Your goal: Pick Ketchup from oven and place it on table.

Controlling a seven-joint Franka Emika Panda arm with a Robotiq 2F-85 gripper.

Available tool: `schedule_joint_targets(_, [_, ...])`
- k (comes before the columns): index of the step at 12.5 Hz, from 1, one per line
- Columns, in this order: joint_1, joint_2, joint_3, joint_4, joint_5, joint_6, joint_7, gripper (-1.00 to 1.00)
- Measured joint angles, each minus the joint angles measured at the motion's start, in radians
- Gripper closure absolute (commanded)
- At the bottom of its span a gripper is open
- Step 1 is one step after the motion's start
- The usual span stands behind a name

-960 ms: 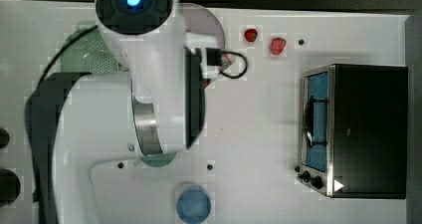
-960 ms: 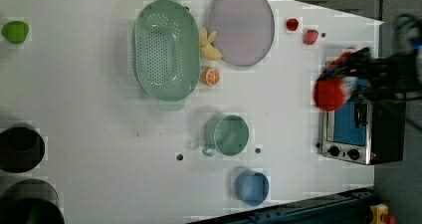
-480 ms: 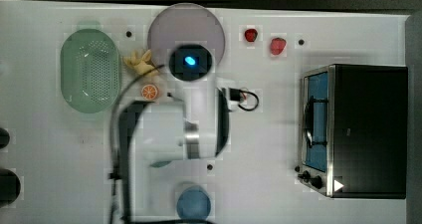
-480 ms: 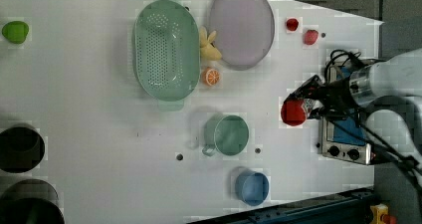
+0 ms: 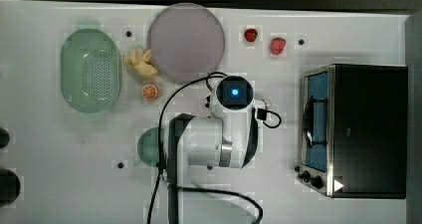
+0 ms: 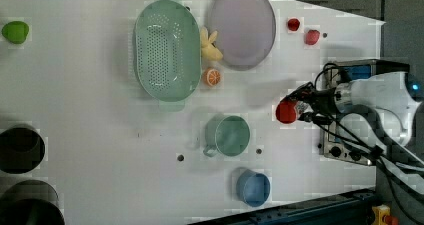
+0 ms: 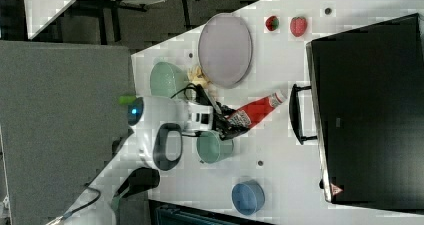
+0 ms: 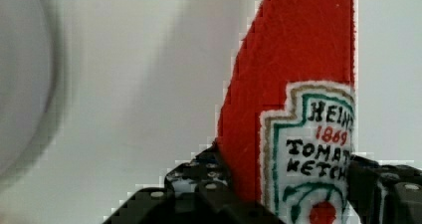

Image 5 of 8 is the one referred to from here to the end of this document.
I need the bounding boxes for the large black utensil cup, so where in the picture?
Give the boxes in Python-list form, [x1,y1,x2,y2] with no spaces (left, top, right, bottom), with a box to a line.
[0,168,21,207]

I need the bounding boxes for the small black cylinder cup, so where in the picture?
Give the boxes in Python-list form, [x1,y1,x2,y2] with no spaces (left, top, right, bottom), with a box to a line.
[0,127,10,148]

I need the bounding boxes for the green cup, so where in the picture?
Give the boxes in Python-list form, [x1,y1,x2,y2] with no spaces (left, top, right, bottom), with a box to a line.
[133,127,166,168]

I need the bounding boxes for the orange slice toy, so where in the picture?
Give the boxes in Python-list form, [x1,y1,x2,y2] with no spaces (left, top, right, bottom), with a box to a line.
[140,84,159,101]

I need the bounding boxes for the yellow toy banana bunch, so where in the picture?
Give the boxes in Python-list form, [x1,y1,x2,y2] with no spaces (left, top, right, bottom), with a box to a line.
[123,50,159,77]

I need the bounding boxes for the black toaster oven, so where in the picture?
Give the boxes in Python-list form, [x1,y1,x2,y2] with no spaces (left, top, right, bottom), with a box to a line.
[295,64,408,199]

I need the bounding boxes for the pink toy strawberry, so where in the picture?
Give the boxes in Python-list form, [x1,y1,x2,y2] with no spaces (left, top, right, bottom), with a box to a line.
[270,38,287,56]

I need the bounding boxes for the lilac round plate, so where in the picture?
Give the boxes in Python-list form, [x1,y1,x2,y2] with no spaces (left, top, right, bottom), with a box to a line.
[147,3,225,83]

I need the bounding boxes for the green perforated colander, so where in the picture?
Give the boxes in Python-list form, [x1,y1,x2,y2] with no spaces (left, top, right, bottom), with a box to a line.
[60,29,121,113]

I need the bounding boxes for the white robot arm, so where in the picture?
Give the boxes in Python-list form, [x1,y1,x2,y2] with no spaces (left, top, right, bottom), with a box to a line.
[163,76,259,224]

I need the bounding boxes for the dark red toy strawberry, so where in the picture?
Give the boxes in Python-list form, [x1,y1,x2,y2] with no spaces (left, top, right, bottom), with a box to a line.
[244,28,258,43]

